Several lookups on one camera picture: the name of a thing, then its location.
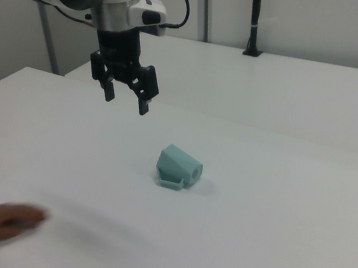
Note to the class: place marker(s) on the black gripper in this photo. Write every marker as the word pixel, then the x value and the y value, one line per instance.
pixel 119 51

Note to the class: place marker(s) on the person's bare hand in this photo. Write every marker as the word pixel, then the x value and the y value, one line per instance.
pixel 7 221

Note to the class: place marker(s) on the white desk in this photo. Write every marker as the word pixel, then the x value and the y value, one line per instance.
pixel 256 88

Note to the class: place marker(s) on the black pole with clamp base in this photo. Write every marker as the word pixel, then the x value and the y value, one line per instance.
pixel 255 24

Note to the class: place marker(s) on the grey metal partition post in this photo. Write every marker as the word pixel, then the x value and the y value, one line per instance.
pixel 205 10
pixel 49 44

